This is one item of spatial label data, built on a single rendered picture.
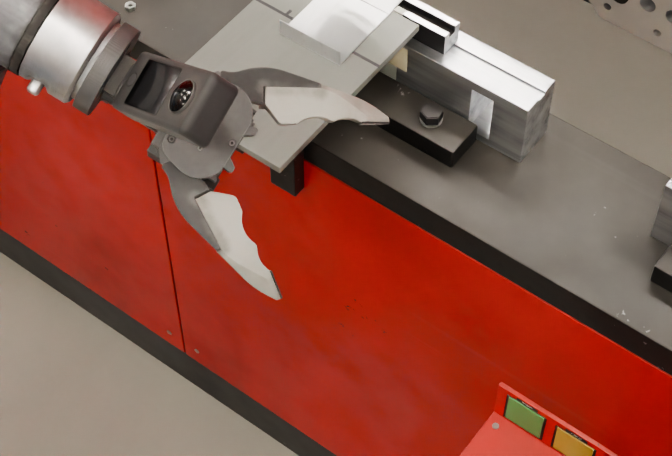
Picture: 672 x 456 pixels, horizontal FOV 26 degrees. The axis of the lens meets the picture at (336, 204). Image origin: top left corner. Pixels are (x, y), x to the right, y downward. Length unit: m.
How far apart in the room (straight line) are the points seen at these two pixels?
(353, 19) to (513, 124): 0.22
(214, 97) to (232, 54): 0.73
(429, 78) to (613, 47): 1.39
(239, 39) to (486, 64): 0.29
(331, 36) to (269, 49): 0.07
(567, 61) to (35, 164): 1.19
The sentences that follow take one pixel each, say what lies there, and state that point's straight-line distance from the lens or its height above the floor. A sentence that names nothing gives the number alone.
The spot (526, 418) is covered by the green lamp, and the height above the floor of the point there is 0.81.
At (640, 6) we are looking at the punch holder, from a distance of 1.45.
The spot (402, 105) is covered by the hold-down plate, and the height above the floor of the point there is 0.91.
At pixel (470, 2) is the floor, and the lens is 3.14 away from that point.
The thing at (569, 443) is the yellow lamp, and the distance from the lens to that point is 1.61.
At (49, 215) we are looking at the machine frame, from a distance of 2.47.
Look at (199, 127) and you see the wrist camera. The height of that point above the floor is 1.51.
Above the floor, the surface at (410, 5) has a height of 1.00.
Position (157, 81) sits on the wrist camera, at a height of 1.49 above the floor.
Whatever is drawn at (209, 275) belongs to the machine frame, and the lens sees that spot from 2.20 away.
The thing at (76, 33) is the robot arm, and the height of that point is 1.49.
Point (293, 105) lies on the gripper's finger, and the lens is 1.03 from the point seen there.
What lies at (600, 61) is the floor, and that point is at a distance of 3.06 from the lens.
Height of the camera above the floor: 2.23
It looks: 53 degrees down
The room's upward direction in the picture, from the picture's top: straight up
